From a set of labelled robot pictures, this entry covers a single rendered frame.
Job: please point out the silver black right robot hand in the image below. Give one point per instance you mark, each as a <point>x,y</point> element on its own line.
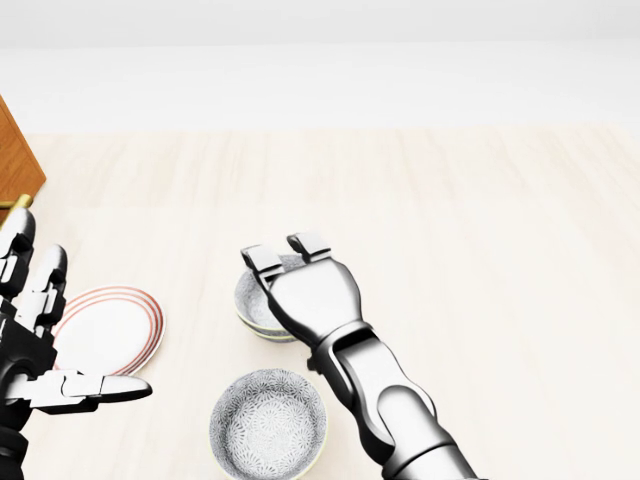
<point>315,295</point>

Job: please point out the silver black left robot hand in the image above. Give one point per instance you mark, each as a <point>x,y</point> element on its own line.
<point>30,345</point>

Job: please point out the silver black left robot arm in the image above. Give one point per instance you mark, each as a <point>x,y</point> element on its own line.
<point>10,455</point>

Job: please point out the patterned grey bowl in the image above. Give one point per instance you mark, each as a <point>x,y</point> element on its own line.
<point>252,305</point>
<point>267,425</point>

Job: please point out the white plate with red rings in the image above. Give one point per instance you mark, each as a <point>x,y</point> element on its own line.
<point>107,332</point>

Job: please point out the wooden cabinet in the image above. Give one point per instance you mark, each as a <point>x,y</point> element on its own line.
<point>17,155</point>

